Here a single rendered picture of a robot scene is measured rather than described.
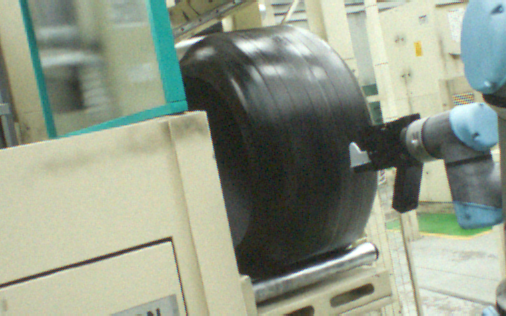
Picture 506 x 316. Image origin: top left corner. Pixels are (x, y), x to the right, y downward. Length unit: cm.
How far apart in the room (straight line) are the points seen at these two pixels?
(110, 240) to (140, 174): 7
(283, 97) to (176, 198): 66
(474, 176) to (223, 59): 57
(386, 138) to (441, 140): 15
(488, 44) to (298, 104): 63
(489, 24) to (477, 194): 41
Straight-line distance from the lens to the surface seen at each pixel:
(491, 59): 78
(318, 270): 150
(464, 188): 113
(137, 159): 70
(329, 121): 138
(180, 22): 191
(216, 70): 144
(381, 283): 158
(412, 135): 120
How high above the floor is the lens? 125
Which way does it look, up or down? 3 degrees down
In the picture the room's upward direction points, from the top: 11 degrees counter-clockwise
